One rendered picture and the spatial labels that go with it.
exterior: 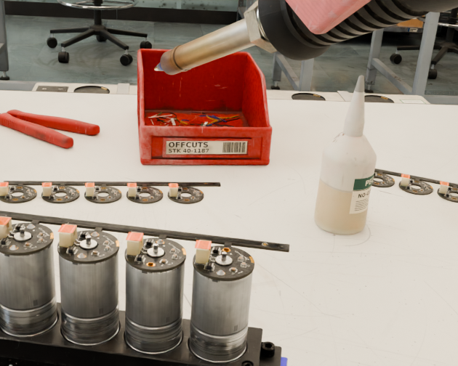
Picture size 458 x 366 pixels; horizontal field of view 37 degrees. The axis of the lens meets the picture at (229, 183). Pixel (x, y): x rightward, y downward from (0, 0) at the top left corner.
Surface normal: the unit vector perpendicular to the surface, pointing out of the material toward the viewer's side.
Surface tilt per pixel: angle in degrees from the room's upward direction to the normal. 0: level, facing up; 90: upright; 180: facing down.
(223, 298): 90
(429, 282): 0
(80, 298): 90
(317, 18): 99
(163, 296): 90
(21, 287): 90
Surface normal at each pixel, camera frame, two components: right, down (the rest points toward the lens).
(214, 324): -0.16, 0.40
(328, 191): -0.81, 0.19
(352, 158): 0.02, -0.17
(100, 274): 0.51, 0.39
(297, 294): 0.07, -0.91
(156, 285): 0.18, 0.43
